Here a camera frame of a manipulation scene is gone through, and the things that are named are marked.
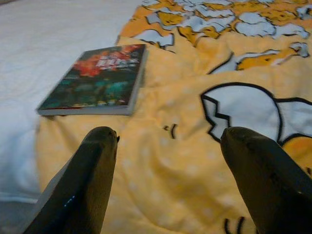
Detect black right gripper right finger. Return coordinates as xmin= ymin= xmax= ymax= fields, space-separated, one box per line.
xmin=220 ymin=126 xmax=312 ymax=234

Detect dark cover paperback book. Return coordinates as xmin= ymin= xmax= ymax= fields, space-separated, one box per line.
xmin=36 ymin=43 xmax=149 ymax=117

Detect yellow cartoon egg blanket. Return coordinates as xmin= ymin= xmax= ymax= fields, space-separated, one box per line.
xmin=35 ymin=0 xmax=312 ymax=234

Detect white mattress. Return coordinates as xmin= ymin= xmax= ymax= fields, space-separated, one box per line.
xmin=0 ymin=0 xmax=147 ymax=204

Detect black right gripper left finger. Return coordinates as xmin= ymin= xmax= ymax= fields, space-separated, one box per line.
xmin=23 ymin=126 xmax=120 ymax=234

